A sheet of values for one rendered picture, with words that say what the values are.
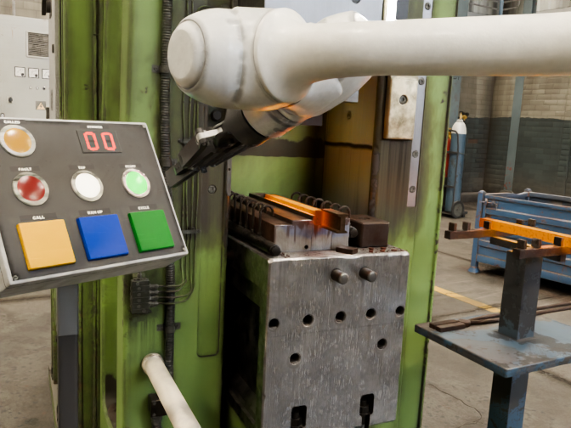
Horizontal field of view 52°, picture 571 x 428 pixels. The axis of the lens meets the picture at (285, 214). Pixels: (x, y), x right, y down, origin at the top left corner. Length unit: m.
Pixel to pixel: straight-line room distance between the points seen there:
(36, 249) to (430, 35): 0.66
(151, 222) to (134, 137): 0.18
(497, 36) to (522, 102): 9.85
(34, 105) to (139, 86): 5.10
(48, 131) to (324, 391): 0.86
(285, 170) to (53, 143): 0.95
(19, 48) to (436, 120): 5.21
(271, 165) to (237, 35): 1.24
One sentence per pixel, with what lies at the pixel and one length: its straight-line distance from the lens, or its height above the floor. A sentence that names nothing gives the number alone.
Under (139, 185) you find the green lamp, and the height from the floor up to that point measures 1.09.
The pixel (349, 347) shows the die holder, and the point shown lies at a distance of 1.46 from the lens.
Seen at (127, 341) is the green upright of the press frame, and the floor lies 0.68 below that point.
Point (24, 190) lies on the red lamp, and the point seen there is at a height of 1.09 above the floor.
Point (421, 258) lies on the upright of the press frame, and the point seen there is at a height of 0.84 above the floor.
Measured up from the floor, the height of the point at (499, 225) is 0.98.
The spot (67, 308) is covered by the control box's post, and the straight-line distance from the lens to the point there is 1.17.
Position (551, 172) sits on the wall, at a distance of 10.07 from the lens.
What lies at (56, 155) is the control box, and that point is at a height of 1.14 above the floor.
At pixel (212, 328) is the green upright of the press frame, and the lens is 1.52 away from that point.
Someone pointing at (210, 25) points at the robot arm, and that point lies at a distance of 0.63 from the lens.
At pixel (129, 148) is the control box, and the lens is 1.16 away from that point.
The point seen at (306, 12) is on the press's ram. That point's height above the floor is 1.46.
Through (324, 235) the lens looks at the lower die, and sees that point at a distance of 1.41.
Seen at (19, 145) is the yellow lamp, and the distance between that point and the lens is 1.05.
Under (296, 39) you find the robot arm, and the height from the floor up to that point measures 1.30.
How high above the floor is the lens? 1.22
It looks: 9 degrees down
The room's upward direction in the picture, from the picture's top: 3 degrees clockwise
